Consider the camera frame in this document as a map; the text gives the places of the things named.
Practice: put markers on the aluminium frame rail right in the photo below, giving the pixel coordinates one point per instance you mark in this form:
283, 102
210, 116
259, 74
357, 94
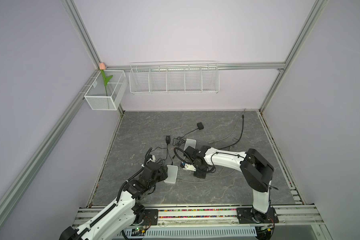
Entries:
287, 173

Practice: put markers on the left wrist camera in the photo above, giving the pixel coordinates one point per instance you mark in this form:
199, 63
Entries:
150, 158

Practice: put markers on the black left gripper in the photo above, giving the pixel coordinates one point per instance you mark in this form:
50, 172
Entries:
162, 173

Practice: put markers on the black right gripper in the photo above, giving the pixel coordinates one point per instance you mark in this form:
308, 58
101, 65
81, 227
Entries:
200, 175

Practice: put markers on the black power adapter large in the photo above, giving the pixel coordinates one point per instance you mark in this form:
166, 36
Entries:
167, 157

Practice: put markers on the artificial pink tulip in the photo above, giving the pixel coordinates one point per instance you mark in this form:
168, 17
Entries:
106, 78

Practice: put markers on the black power adapter small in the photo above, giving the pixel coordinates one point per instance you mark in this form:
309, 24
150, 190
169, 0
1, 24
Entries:
178, 141

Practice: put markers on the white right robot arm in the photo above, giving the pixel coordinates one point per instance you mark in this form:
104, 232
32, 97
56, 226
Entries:
257, 171

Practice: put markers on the white wire basket long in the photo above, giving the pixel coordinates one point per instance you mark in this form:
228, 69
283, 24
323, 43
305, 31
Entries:
178, 77

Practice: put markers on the white mesh basket small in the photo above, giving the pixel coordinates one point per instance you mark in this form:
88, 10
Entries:
96, 95

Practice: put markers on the front aluminium rail base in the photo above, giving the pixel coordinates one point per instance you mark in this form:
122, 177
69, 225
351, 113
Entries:
198, 221

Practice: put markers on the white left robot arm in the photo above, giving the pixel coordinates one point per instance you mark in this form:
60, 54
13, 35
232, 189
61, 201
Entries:
125, 209

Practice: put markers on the white network switch box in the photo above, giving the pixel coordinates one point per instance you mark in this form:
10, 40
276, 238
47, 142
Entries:
190, 143

